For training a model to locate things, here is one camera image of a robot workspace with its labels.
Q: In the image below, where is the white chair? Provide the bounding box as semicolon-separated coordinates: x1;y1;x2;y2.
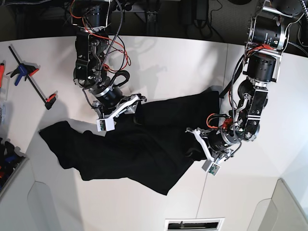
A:
27;181;62;231
247;178;308;231

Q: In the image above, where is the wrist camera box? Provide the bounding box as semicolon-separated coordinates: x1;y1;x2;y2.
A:
202;160;221;176
96;118;115;132

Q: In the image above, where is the black power adapter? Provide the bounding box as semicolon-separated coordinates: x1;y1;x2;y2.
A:
192;0;209;23

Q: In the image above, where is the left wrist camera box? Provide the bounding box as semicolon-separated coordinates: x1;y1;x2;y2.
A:
202;160;221;176

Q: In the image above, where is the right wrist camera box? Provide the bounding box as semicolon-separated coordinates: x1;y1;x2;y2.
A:
96;118;115;132

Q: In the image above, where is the left white chair back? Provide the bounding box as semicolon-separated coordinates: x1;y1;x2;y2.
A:
27;181;62;231

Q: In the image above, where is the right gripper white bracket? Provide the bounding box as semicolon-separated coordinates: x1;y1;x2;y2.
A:
91;85;148;126

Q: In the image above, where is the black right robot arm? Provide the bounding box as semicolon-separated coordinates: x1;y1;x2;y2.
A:
69;0;147;131

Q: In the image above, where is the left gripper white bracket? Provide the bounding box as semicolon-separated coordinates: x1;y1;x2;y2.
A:
185;128;235;164

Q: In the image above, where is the blue orange bar clamp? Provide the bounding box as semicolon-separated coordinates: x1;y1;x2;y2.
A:
8;45;56;110

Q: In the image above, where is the orange handled tool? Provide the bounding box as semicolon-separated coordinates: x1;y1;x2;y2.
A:
0;63;5;88

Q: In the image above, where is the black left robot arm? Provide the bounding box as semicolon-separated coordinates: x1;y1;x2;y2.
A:
186;0;308;167

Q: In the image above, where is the right white chair back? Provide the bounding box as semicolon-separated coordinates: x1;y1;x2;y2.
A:
247;178;308;231

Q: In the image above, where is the black t-shirt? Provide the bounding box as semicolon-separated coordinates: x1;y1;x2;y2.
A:
39;90;219;195

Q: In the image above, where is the grey bin of clamps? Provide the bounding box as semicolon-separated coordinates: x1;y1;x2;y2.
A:
0;138;28;195

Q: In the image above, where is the clear plastic organizer box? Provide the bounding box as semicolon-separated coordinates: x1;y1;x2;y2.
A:
0;75;10;125

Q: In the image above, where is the aluminium frame post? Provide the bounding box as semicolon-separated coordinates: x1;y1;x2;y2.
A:
135;11;158;37

